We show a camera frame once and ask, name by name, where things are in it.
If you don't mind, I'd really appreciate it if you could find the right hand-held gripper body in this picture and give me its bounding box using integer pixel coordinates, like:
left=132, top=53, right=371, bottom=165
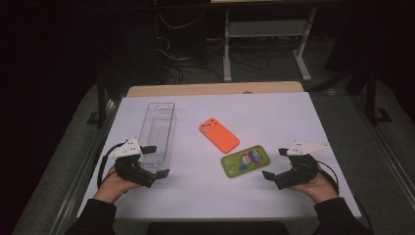
left=275, top=140, right=330, bottom=190

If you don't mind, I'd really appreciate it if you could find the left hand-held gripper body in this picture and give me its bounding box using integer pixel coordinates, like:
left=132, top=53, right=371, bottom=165
left=109, top=137, right=158, bottom=189

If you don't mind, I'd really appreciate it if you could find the clear plastic container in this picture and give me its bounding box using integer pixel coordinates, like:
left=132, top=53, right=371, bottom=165
left=137, top=102, right=178, bottom=174

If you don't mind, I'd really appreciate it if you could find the green patterned phone case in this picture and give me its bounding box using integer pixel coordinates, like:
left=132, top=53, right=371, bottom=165
left=220, top=144, right=271, bottom=179

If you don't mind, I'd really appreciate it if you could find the orange phone case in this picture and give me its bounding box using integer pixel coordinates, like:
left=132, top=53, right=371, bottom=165
left=198, top=117, right=241, bottom=155

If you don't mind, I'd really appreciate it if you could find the person's left hand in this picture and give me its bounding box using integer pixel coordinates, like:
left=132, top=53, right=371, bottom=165
left=92, top=164, right=143, bottom=205

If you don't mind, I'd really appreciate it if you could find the person's right hand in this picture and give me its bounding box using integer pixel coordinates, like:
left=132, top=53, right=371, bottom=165
left=288, top=164, right=340, bottom=204

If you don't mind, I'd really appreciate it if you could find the black metal stand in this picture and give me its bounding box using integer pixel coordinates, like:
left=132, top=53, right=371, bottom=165
left=364, top=64, right=394, bottom=127
left=86, top=69, right=115, bottom=129

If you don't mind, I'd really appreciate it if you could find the person's torso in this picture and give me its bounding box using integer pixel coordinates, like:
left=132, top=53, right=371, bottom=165
left=146, top=221, right=290, bottom=235

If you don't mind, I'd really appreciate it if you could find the wooden table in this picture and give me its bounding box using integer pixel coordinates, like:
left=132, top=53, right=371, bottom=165
left=126, top=80, right=305, bottom=98

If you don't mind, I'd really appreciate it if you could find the left hand-held gripper cable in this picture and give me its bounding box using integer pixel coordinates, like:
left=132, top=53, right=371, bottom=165
left=96, top=142, right=127, bottom=189

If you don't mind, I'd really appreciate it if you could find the hand-held gripper cable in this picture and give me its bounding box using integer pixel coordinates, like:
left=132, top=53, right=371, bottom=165
left=316, top=160, right=374, bottom=235
left=96, top=142, right=127, bottom=189

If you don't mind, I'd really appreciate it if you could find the right hand-held gripper cable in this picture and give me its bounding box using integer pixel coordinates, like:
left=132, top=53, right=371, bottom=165
left=316, top=160, right=374, bottom=235

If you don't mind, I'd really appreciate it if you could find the metal floor rail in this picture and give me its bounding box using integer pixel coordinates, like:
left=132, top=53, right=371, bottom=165
left=48, top=97, right=122, bottom=235
left=350, top=94, right=415, bottom=204

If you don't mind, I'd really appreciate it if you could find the tangle of floor cables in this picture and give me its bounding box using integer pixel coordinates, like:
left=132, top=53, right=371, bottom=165
left=156, top=35, right=297, bottom=84

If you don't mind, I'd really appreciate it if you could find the white metal desk frame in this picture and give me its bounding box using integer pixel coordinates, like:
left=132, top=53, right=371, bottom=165
left=222, top=7, right=318, bottom=82

